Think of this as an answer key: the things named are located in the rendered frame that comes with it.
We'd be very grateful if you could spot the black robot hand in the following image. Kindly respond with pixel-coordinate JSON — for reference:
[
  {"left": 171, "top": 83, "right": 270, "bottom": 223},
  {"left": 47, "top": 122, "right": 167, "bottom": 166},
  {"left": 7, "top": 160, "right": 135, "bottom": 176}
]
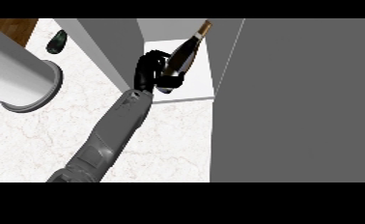
[{"left": 133, "top": 49, "right": 185, "bottom": 95}]

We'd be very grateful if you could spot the dark wine bottle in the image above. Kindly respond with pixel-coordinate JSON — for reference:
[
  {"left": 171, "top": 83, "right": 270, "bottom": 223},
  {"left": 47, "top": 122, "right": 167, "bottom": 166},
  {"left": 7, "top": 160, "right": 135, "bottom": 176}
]
[{"left": 155, "top": 19, "right": 214, "bottom": 95}]

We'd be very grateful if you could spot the grey open cabinet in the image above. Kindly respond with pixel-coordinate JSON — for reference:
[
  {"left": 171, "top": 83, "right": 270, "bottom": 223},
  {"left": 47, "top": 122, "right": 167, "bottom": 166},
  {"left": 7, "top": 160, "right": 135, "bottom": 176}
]
[{"left": 53, "top": 18, "right": 247, "bottom": 104}]

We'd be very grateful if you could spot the dark grey cabinet door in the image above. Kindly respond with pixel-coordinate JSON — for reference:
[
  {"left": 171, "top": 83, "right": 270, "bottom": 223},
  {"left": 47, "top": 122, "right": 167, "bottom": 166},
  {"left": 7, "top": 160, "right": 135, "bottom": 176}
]
[{"left": 208, "top": 18, "right": 365, "bottom": 183}]

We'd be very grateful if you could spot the dark green avocado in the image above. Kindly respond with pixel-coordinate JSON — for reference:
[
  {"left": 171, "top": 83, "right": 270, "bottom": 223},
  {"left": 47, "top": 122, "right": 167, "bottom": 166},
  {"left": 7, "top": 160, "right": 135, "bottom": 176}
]
[{"left": 44, "top": 29, "right": 68, "bottom": 55}]

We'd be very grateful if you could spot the grey cylindrical appliance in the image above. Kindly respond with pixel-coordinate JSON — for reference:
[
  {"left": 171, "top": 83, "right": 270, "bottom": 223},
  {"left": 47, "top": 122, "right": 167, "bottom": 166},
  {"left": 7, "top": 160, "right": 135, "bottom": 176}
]
[{"left": 0, "top": 31, "right": 64, "bottom": 114}]

